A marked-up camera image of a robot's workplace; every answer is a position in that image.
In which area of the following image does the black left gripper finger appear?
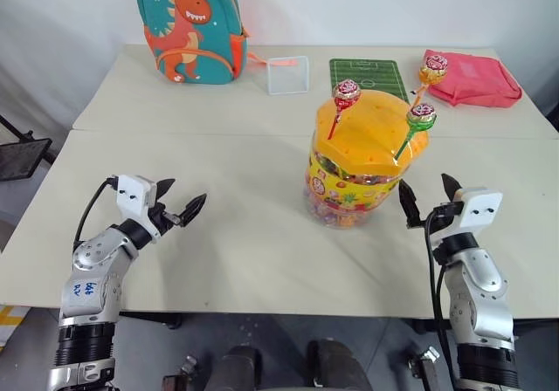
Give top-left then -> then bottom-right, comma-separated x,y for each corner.
154,178 -> 177,202
176,193 -> 209,228

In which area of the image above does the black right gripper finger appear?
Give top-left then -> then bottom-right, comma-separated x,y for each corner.
397,179 -> 423,229
440,172 -> 462,202

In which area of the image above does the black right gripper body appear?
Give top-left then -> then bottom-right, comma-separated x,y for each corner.
406,200 -> 464,231

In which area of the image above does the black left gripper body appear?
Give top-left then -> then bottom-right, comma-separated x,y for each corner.
146,189 -> 182,237

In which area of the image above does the green stick lollipop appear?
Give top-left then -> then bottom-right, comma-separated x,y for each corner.
394,102 -> 438,160

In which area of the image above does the orange stick lollipop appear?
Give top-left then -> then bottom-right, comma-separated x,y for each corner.
411,53 -> 450,109

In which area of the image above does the red stick lollipop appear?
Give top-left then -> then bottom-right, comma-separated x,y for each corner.
326,79 -> 362,141

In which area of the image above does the clear candy jar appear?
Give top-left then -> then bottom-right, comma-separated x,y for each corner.
303,144 -> 401,231

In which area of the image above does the orange plastic lollipop jar lid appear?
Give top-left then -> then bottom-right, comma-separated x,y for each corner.
310,88 -> 430,177

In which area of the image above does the pink fabric pouch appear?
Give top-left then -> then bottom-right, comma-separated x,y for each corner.
421,49 -> 524,110

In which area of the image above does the green football field mat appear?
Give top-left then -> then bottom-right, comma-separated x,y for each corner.
328,58 -> 411,104

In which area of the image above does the black tray on stand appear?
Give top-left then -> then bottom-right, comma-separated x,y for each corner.
0,113 -> 54,184

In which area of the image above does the clear plastic box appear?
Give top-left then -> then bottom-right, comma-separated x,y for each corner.
266,54 -> 312,97

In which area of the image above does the dark rounded shape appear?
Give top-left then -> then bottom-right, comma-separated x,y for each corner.
204,345 -> 268,391

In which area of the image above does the teal dinosaur backpack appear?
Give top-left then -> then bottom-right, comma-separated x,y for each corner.
135,0 -> 303,86

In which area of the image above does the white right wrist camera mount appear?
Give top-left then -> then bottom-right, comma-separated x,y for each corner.
452,186 -> 504,236

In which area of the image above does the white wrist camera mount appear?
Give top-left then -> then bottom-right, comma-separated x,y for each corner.
452,186 -> 504,236
114,174 -> 162,238

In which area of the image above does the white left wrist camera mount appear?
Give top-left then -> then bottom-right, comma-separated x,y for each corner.
114,174 -> 162,238

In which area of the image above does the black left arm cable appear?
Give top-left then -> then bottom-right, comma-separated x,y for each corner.
72,175 -> 121,252

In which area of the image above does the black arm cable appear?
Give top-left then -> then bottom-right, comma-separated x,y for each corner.
72,175 -> 121,252
424,202 -> 459,391

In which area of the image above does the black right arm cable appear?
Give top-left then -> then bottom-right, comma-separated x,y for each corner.
424,202 -> 459,391

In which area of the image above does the black silver bracket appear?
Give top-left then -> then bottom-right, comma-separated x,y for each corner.
407,346 -> 440,391
162,354 -> 198,391

